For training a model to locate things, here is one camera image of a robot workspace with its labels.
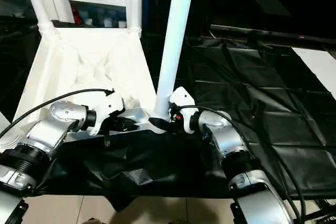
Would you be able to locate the red carton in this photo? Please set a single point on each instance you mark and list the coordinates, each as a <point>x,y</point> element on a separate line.
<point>76,16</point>

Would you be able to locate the black tripod leg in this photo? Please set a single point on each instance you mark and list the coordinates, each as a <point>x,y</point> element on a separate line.
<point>321,212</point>

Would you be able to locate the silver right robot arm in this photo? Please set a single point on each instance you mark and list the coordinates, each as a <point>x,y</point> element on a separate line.
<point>225,134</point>

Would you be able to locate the black mat cloth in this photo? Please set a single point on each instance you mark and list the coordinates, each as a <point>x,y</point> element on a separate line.
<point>262,103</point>

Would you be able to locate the dark rounded robot foot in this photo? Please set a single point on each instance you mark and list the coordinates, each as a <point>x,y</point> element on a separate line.
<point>93,221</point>

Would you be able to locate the white flat board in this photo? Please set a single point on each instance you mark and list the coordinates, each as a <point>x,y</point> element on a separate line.
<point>317,64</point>

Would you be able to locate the white plastic table top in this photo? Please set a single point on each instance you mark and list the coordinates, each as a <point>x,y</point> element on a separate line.
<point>78,58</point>

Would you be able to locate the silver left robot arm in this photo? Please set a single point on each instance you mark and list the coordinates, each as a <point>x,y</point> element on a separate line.
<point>57,121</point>

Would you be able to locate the white cup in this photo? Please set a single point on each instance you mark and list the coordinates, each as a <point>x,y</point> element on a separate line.
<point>89,21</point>
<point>107,22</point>
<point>121,24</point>

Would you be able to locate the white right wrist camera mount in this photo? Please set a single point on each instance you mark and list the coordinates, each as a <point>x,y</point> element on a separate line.
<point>182,98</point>

